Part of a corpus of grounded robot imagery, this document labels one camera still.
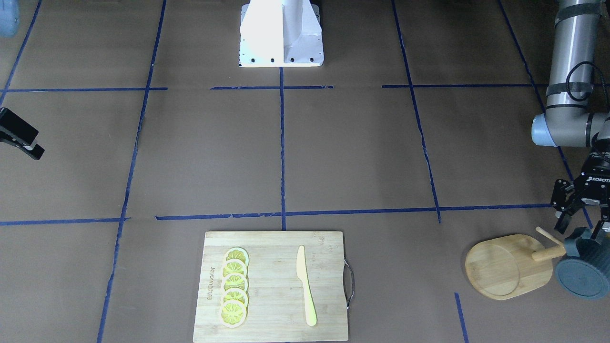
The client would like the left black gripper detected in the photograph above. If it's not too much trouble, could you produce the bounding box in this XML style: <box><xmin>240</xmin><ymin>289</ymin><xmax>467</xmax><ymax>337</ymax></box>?
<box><xmin>554</xmin><ymin>158</ymin><xmax>610</xmax><ymax>239</ymax></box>

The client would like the blue-green mug yellow inside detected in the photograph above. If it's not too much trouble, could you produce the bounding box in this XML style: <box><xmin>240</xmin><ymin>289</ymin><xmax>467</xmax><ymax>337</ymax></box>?
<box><xmin>555</xmin><ymin>227</ymin><xmax>610</xmax><ymax>300</ymax></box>

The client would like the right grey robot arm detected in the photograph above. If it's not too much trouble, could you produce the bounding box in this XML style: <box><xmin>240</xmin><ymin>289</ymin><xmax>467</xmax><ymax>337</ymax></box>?
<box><xmin>0</xmin><ymin>0</ymin><xmax>44</xmax><ymax>160</ymax></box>

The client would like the wooden cup storage rack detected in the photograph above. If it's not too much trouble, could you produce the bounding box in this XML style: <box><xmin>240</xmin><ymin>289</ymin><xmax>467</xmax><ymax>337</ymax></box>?
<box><xmin>464</xmin><ymin>227</ymin><xmax>566</xmax><ymax>301</ymax></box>

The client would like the lemon slice one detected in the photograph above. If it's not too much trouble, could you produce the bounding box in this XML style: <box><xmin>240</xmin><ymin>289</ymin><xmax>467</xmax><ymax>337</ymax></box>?
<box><xmin>224</xmin><ymin>247</ymin><xmax>250</xmax><ymax>266</ymax></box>

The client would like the lemon slice two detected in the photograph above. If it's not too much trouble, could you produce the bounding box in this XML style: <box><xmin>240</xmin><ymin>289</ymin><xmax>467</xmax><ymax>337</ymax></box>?
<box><xmin>222</xmin><ymin>259</ymin><xmax>248</xmax><ymax>277</ymax></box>

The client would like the lemon slice three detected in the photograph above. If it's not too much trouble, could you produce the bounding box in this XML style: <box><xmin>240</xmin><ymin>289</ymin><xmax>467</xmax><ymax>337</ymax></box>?
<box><xmin>221</xmin><ymin>272</ymin><xmax>250</xmax><ymax>292</ymax></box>

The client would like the lemon slice four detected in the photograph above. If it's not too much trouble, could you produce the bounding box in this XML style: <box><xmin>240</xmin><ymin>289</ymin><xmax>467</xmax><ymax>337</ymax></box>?
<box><xmin>220</xmin><ymin>287</ymin><xmax>250</xmax><ymax>308</ymax></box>

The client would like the yellow plastic knife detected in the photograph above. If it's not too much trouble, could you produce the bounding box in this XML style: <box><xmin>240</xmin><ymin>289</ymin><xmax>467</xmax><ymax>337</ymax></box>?
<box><xmin>296</xmin><ymin>245</ymin><xmax>317</xmax><ymax>326</ymax></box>

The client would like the bamboo cutting board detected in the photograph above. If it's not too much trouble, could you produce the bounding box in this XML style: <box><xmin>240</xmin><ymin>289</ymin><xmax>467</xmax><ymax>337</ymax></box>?
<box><xmin>193</xmin><ymin>232</ymin><xmax>349</xmax><ymax>343</ymax></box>

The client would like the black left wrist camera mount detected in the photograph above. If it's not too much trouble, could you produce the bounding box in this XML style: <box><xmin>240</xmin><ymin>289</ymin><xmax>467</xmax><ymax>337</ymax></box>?
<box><xmin>550</xmin><ymin>179</ymin><xmax>578</xmax><ymax>215</ymax></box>

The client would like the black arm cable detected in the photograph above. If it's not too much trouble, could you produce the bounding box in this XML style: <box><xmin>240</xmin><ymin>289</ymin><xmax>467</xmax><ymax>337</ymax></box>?
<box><xmin>565</xmin><ymin>61</ymin><xmax>600</xmax><ymax>102</ymax></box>

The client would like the white camera post base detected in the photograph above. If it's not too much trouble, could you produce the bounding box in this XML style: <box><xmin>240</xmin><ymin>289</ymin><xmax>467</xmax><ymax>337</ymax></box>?
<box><xmin>238</xmin><ymin>0</ymin><xmax>325</xmax><ymax>68</ymax></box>

